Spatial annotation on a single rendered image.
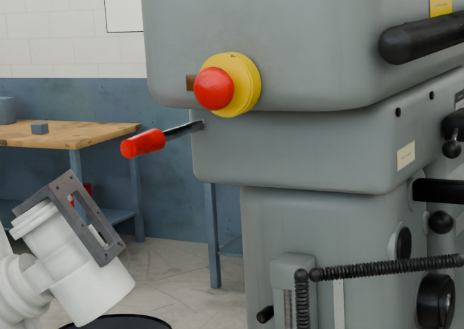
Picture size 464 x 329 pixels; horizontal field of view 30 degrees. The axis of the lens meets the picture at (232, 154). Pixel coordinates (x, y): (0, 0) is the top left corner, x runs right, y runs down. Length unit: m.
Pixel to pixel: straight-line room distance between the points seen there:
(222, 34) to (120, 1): 5.54
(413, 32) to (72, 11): 5.90
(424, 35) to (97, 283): 0.37
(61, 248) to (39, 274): 0.04
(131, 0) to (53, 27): 0.76
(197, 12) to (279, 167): 0.20
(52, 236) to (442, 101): 0.50
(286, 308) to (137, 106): 5.44
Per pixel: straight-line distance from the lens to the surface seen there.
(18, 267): 0.81
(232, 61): 0.80
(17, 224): 0.79
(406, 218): 1.02
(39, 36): 6.87
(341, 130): 0.89
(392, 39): 0.79
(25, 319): 0.85
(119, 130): 6.07
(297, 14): 0.79
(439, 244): 1.13
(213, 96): 0.78
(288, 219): 0.98
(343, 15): 0.79
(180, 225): 6.38
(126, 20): 6.34
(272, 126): 0.92
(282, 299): 0.97
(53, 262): 0.78
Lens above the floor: 1.86
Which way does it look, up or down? 11 degrees down
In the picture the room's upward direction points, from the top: 3 degrees counter-clockwise
